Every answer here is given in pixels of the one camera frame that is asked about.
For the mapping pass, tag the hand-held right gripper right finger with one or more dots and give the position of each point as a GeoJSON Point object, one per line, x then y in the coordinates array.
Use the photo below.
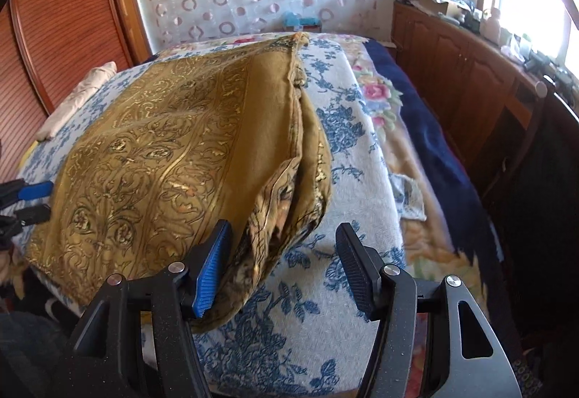
{"type": "Point", "coordinates": [357, 271]}

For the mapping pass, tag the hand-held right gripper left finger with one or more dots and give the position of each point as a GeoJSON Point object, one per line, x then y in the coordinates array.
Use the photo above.
{"type": "Point", "coordinates": [210, 276]}

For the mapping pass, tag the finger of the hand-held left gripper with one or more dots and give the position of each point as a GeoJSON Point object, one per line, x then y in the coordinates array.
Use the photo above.
{"type": "Point", "coordinates": [34, 215]}
{"type": "Point", "coordinates": [36, 190]}

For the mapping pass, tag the gold patterned cloth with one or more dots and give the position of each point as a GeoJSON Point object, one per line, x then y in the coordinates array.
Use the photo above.
{"type": "Point", "coordinates": [158, 144]}

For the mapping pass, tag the white floral bedspread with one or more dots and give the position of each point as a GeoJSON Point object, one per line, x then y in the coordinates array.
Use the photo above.
{"type": "Point", "coordinates": [343, 181]}

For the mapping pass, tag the white pillow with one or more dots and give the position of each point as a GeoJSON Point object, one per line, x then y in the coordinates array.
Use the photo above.
{"type": "Point", "coordinates": [81, 95]}

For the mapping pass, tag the person's dark clothing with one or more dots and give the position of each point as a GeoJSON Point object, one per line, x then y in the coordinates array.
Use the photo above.
{"type": "Point", "coordinates": [31, 334]}

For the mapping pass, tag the navy floral fleece blanket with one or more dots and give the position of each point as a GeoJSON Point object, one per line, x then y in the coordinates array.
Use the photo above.
{"type": "Point", "coordinates": [429, 126]}

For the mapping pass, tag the wooden louvered wardrobe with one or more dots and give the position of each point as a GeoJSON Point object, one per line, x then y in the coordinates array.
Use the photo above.
{"type": "Point", "coordinates": [68, 18]}

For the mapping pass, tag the dark chair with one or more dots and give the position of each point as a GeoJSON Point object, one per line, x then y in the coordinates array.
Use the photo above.
{"type": "Point", "coordinates": [547, 208]}

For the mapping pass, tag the wooden cabinet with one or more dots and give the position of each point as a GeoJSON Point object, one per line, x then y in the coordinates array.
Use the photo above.
{"type": "Point", "coordinates": [457, 77]}

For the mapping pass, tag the blue toy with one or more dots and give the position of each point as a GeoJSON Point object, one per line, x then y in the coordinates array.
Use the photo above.
{"type": "Point", "coordinates": [296, 21]}

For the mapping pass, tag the white plastic bottle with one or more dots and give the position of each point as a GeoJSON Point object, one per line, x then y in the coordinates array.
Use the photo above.
{"type": "Point", "coordinates": [491, 25]}

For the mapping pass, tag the clutter pile on cabinet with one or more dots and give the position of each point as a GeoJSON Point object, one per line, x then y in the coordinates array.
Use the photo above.
{"type": "Point", "coordinates": [452, 4]}

